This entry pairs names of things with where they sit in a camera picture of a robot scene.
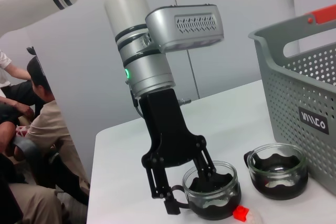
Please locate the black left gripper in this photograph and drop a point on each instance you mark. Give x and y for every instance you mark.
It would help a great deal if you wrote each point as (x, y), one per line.
(168, 134)

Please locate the glass teacup black sleeve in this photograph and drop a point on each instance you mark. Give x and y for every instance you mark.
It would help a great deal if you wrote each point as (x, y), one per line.
(278, 182)
(218, 205)

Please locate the small red toy block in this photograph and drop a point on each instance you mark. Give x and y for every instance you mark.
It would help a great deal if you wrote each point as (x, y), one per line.
(241, 213)

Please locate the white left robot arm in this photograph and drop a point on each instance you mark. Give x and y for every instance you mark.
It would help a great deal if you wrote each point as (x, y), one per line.
(126, 11)

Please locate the grey perforated storage bin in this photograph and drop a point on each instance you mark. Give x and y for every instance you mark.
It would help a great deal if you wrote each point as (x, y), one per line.
(296, 90)

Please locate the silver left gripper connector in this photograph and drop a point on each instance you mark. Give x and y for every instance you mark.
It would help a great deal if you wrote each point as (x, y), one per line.
(185, 101)

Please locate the person in beige shirt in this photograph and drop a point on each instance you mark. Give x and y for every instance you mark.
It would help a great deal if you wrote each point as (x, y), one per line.
(50, 134)

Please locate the person in dark top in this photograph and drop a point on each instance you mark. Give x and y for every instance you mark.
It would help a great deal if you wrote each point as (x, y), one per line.
(26, 200)

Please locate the dark chair armrest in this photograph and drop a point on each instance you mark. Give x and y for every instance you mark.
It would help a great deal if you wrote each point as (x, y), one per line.
(26, 146)

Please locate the person in white shirt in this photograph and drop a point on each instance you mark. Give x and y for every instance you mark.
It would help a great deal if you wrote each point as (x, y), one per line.
(10, 93)

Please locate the small black clip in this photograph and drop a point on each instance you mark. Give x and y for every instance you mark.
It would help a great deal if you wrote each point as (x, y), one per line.
(31, 50)

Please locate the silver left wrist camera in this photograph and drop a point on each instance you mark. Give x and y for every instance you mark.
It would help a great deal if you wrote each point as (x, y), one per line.
(183, 27)

